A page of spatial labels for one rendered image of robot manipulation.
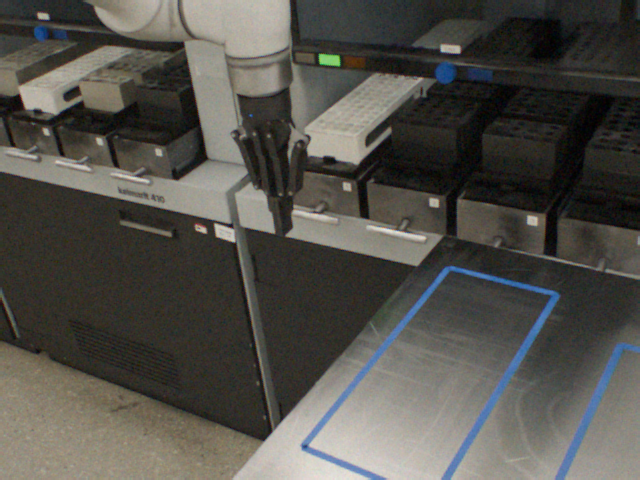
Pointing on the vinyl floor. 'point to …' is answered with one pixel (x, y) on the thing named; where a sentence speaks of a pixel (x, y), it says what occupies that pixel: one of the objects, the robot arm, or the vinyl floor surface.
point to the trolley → (476, 379)
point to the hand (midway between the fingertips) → (281, 212)
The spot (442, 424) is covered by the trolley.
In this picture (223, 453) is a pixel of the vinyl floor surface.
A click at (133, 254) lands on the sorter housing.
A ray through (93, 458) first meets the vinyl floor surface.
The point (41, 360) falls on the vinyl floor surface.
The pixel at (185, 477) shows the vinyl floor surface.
